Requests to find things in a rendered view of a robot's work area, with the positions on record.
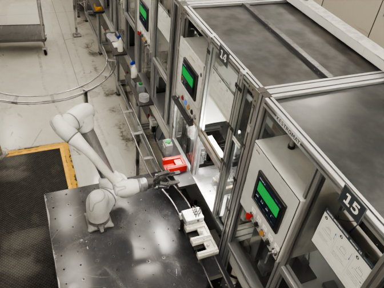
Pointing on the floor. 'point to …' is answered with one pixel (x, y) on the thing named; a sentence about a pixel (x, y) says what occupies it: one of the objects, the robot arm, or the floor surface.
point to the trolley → (25, 32)
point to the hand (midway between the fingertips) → (175, 177)
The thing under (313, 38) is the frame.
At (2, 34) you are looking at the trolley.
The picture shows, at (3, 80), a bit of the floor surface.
